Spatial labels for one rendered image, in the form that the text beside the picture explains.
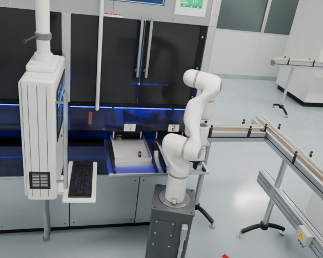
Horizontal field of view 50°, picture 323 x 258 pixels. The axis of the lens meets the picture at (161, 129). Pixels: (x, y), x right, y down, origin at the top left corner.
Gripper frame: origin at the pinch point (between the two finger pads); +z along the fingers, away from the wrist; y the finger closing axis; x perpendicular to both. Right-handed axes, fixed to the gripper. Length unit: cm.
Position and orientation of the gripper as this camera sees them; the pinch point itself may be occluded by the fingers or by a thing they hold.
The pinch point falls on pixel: (195, 166)
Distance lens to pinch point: 238.8
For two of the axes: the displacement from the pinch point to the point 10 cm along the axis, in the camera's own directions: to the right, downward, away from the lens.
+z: -1.2, 8.9, 4.3
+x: 2.2, 4.5, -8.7
